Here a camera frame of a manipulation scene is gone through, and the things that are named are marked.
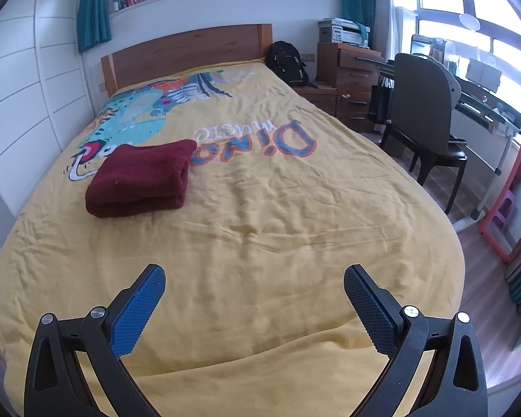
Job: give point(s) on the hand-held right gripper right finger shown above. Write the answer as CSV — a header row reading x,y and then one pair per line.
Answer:
x,y
373,312

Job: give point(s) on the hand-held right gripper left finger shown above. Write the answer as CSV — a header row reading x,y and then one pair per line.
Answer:
x,y
136,312

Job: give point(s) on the maroon knit sweater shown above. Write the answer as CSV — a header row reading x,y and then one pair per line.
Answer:
x,y
139,178

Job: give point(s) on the yellow printed bed cover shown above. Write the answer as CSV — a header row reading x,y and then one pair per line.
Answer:
x,y
265,226

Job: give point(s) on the red framed mirror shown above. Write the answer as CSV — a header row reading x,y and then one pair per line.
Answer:
x,y
519,221

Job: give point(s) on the black hanging bag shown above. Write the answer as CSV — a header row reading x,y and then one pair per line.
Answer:
x,y
378,104

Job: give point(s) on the dark grey chair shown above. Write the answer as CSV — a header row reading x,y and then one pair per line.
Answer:
x,y
417,104

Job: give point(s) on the wooden nightstand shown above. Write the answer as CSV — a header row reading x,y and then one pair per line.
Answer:
x,y
321,97

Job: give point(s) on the grey desk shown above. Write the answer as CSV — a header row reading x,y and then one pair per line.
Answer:
x,y
482,108

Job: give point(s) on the wooden drawer cabinet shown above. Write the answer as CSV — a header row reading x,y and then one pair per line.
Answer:
x,y
356,74

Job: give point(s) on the white wardrobe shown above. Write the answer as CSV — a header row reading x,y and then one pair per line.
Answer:
x,y
26,95

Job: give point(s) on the black backpack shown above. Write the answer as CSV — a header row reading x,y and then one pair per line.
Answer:
x,y
286,63

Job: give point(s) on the wooden headboard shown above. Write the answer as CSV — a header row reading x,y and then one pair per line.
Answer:
x,y
191,47

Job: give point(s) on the computer monitor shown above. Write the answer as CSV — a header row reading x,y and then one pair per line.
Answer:
x,y
421,45

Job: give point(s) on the white printer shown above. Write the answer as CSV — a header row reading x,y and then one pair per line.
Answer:
x,y
343,32

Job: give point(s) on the white round lamp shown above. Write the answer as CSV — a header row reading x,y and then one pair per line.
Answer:
x,y
469,21

